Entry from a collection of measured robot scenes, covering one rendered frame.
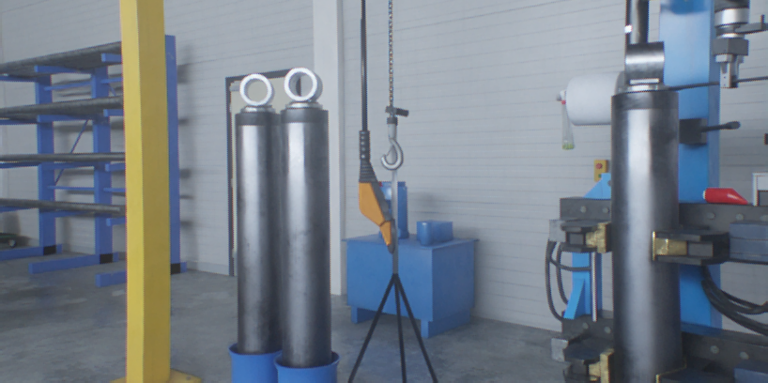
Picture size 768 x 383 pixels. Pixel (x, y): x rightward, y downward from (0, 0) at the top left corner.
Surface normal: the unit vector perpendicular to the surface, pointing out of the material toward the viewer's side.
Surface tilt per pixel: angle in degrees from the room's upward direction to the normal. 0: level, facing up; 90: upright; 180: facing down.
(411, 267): 90
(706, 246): 90
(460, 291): 90
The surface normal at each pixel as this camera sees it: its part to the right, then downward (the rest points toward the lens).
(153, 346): 0.77, 0.00
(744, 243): -0.63, 0.03
